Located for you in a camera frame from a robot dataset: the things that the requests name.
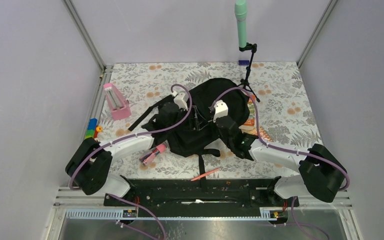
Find black student backpack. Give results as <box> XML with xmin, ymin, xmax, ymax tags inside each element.
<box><xmin>127</xmin><ymin>78</ymin><xmax>251</xmax><ymax>191</ymax></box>

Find orange snack packet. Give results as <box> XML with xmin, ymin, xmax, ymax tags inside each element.
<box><xmin>244</xmin><ymin>126</ymin><xmax>273</xmax><ymax>142</ymax></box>

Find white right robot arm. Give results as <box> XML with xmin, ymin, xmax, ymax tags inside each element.
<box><xmin>215</xmin><ymin>116</ymin><xmax>350</xmax><ymax>206</ymax></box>

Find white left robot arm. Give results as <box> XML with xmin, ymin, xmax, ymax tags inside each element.
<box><xmin>65</xmin><ymin>102</ymin><xmax>190</xmax><ymax>206</ymax></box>

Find orange treehouse book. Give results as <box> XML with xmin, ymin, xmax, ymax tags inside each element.
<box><xmin>239</xmin><ymin>95</ymin><xmax>256</xmax><ymax>131</ymax></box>

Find black tripod stand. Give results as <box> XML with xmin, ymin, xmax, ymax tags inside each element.
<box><xmin>237</xmin><ymin>42</ymin><xmax>260</xmax><ymax>103</ymax></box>

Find pink pencil case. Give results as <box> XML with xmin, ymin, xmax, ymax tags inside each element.
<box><xmin>139</xmin><ymin>143</ymin><xmax>167</xmax><ymax>166</ymax></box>

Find floral tablecloth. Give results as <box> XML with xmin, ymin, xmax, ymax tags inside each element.
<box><xmin>97</xmin><ymin>61</ymin><xmax>322</xmax><ymax>180</ymax></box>

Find colourful toy blocks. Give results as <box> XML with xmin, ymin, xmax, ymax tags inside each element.
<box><xmin>84</xmin><ymin>118</ymin><xmax>103</xmax><ymax>139</ymax></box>

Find green microphone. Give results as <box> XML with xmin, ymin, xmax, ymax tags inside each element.
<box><xmin>234</xmin><ymin>0</ymin><xmax>248</xmax><ymax>51</ymax></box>

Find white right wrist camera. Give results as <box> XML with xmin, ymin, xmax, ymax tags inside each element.
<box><xmin>213</xmin><ymin>100</ymin><xmax>229</xmax><ymax>123</ymax></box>

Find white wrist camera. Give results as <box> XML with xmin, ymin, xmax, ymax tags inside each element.
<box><xmin>171</xmin><ymin>91</ymin><xmax>189</xmax><ymax>111</ymax></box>
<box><xmin>213</xmin><ymin>100</ymin><xmax>229</xmax><ymax>123</ymax></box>

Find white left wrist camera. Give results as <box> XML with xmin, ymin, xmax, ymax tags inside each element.
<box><xmin>171</xmin><ymin>91</ymin><xmax>189</xmax><ymax>111</ymax></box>

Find blue block at wall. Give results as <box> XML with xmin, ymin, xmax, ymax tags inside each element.
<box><xmin>238</xmin><ymin>60</ymin><xmax>250</xmax><ymax>66</ymax></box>

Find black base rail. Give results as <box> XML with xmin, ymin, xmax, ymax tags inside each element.
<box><xmin>103</xmin><ymin>178</ymin><xmax>301</xmax><ymax>219</ymax></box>

